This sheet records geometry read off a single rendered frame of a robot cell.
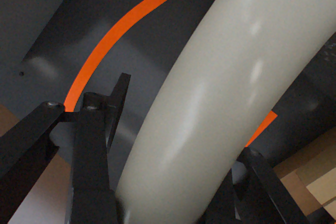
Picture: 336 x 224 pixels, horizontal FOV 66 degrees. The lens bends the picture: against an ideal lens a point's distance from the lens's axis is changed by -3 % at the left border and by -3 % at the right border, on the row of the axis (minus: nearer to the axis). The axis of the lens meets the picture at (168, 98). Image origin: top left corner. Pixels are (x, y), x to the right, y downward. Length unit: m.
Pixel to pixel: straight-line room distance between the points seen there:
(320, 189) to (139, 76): 0.80
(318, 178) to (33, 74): 1.16
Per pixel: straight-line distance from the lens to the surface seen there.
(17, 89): 1.25
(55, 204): 1.50
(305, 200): 1.31
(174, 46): 1.01
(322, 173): 1.13
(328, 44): 0.44
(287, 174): 1.20
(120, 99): 0.15
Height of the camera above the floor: 1.01
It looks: 70 degrees down
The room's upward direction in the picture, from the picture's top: 172 degrees counter-clockwise
